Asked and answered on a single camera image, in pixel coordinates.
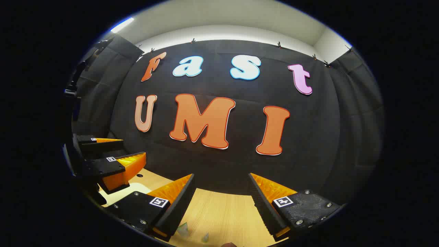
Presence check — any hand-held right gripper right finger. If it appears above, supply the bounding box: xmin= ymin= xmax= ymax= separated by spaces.
xmin=248 ymin=173 xmax=344 ymax=242

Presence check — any dark stand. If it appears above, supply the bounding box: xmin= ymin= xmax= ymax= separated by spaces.
xmin=64 ymin=38 xmax=114 ymax=99

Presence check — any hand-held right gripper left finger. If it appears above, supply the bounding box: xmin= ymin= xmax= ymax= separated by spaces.
xmin=109 ymin=173 xmax=197 ymax=242

